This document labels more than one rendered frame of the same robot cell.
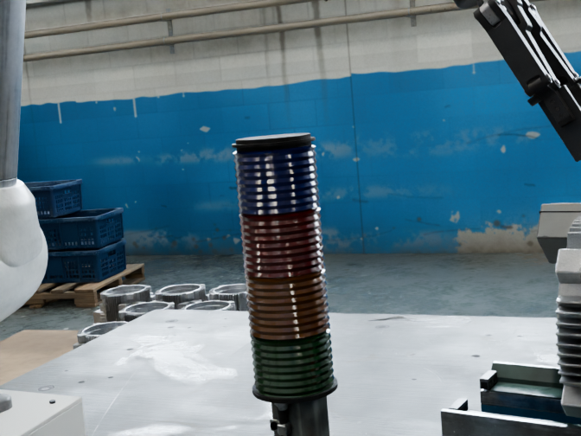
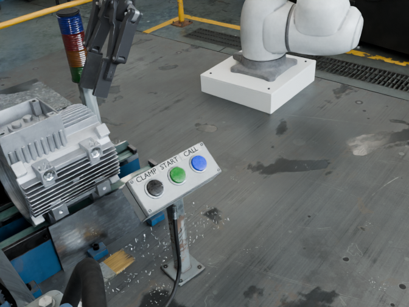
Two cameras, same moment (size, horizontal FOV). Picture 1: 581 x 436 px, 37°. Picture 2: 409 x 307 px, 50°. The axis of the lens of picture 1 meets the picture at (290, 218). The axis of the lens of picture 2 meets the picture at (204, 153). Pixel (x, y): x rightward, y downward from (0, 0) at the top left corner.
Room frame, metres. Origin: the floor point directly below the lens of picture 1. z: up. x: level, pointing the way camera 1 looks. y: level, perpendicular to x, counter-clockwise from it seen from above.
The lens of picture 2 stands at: (1.29, -0.98, 1.55)
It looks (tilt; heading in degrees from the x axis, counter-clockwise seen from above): 35 degrees down; 108
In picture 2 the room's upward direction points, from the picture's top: 4 degrees counter-clockwise
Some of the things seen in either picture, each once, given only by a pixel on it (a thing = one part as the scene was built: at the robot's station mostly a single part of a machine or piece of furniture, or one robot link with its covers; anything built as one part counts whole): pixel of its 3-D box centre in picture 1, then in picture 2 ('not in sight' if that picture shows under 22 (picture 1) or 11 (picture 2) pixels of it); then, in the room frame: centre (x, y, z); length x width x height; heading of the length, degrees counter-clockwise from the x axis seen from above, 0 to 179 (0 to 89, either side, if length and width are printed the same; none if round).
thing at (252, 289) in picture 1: (287, 299); (78, 55); (0.62, 0.01, 1.10); 0.06 x 0.06 x 0.04
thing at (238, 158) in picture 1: (277, 178); (70, 22); (0.62, 0.01, 1.19); 0.06 x 0.06 x 0.04
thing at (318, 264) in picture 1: (282, 240); (74, 39); (0.62, 0.01, 1.14); 0.06 x 0.06 x 0.04
